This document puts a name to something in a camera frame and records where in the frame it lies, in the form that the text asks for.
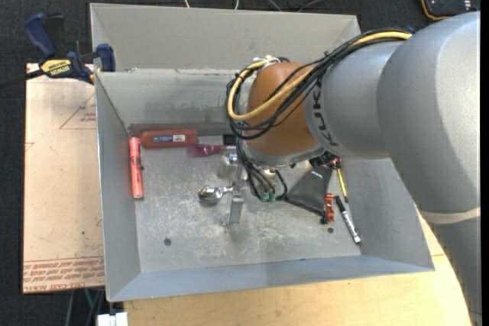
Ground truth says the orange marker pen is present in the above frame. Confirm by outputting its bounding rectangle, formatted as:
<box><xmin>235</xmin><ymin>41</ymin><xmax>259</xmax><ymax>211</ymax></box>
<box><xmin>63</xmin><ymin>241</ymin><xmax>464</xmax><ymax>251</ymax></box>
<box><xmin>128</xmin><ymin>137</ymin><xmax>145</xmax><ymax>200</ymax></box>

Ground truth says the red-brown flat block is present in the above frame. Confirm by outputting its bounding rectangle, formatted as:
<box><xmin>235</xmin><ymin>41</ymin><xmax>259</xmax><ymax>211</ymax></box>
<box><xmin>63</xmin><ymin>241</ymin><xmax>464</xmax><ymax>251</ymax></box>
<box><xmin>138</xmin><ymin>128</ymin><xmax>199</xmax><ymax>150</ymax></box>

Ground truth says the yellow and black pencil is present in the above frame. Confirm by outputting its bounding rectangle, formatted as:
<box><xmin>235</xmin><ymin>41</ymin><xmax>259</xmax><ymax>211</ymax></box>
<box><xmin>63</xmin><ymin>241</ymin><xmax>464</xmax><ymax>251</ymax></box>
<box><xmin>335</xmin><ymin>167</ymin><xmax>350</xmax><ymax>203</ymax></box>

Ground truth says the shiny metal spoon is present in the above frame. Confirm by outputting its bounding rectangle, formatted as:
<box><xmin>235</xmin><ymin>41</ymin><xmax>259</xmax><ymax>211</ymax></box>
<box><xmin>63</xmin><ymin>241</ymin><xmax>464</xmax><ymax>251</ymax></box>
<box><xmin>197</xmin><ymin>184</ymin><xmax>235</xmax><ymax>207</ymax></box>

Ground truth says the brown cardboard board red print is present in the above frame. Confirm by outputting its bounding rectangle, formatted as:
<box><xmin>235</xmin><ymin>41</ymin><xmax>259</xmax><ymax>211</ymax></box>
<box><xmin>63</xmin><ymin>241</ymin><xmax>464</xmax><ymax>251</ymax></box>
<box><xmin>22</xmin><ymin>63</ymin><xmax>106</xmax><ymax>294</ymax></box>

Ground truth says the black and silver marker pen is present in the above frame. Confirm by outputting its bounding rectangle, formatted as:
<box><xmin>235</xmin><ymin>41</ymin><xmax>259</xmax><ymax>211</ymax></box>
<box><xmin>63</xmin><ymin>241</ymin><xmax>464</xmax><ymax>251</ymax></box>
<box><xmin>334</xmin><ymin>195</ymin><xmax>361</xmax><ymax>245</ymax></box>

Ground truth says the pink clear plastic piece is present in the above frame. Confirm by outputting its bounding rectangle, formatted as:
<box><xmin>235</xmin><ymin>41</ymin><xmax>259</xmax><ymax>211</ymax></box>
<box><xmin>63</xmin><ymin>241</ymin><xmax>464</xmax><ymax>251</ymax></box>
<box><xmin>186</xmin><ymin>143</ymin><xmax>224</xmax><ymax>159</ymax></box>

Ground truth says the dark grey triangular plate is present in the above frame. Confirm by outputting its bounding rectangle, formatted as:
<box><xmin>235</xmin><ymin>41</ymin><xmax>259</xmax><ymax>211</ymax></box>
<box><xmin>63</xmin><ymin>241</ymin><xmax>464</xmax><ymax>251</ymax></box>
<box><xmin>285</xmin><ymin>166</ymin><xmax>334</xmax><ymax>223</ymax></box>

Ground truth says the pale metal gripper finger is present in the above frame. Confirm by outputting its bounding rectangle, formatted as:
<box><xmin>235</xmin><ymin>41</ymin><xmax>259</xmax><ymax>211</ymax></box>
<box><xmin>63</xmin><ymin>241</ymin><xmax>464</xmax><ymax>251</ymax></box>
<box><xmin>223</xmin><ymin>195</ymin><xmax>245</xmax><ymax>227</ymax></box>
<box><xmin>216</xmin><ymin>150</ymin><xmax>241</xmax><ymax>180</ymax></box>

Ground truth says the grey metal bin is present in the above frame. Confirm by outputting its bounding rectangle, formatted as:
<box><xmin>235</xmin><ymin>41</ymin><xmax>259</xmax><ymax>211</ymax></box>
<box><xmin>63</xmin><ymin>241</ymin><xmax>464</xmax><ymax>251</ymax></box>
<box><xmin>89</xmin><ymin>2</ymin><xmax>436</xmax><ymax>302</ymax></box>

